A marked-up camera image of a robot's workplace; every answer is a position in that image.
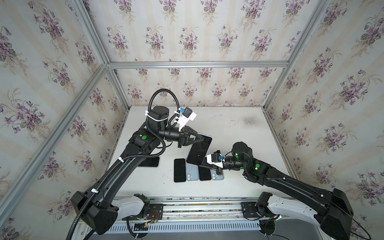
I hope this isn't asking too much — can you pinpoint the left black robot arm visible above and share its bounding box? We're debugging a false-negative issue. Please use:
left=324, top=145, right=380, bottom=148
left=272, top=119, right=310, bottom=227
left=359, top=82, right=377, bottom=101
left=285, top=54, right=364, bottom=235
left=66, top=106, right=203, bottom=240

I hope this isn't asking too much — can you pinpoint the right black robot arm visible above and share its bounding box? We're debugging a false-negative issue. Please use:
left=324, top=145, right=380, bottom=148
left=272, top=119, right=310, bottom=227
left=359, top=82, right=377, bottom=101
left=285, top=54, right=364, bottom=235
left=198, top=142, right=354, bottom=240

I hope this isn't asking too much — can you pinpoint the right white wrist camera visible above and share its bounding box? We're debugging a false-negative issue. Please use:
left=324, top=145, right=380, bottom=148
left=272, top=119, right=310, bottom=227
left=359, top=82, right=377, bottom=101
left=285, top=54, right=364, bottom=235
left=206, top=150, right=225, bottom=163

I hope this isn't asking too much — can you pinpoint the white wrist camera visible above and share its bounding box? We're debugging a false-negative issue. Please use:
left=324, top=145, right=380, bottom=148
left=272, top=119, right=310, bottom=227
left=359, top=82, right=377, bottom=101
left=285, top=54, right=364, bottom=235
left=175, top=107, right=197, bottom=132
left=206, top=150, right=225, bottom=163

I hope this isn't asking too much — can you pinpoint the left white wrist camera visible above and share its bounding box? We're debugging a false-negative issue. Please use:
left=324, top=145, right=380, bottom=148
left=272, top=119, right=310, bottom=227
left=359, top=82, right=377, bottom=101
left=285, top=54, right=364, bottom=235
left=175, top=107, right=197, bottom=132

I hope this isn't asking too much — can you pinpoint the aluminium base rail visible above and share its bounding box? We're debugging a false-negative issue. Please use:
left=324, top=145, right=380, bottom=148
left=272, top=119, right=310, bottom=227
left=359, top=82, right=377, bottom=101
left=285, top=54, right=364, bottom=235
left=113, top=196, right=301, bottom=224

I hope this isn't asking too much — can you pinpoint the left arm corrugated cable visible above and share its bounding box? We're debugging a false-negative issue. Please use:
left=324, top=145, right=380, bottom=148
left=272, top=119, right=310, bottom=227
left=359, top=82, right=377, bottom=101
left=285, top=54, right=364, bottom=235
left=65, top=88, right=181, bottom=240

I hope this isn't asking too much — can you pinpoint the aluminium cage frame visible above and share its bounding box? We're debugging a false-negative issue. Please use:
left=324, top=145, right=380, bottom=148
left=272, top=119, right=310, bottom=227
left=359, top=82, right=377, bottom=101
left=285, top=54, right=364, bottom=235
left=1, top=1, right=329, bottom=219

